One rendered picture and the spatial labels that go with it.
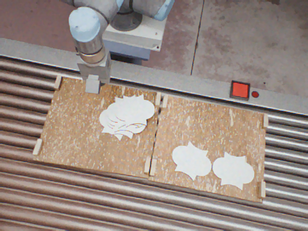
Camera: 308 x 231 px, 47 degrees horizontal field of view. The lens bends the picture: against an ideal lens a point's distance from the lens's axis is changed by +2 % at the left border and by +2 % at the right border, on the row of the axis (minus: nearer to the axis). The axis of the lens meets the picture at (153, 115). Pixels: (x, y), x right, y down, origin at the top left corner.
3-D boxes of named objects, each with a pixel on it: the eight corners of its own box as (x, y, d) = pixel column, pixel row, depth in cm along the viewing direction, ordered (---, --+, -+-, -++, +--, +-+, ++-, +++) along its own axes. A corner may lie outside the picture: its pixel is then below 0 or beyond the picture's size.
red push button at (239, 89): (232, 83, 146) (233, 82, 144) (246, 86, 146) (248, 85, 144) (231, 96, 143) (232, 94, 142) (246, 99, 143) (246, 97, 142)
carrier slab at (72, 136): (59, 77, 140) (59, 75, 139) (161, 94, 141) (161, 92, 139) (33, 160, 126) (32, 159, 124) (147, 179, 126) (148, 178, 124)
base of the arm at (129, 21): (110, 1, 155) (108, -16, 146) (144, 5, 155) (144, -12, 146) (104, 29, 149) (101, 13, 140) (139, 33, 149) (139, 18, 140)
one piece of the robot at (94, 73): (67, 71, 97) (79, 97, 112) (100, 75, 96) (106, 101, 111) (77, 35, 101) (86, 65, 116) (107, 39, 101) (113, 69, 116)
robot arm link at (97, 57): (100, 57, 96) (71, 53, 97) (103, 66, 100) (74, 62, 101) (106, 34, 99) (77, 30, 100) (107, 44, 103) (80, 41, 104)
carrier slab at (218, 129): (163, 96, 140) (163, 94, 139) (264, 115, 140) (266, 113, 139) (147, 180, 126) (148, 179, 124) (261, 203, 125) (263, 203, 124)
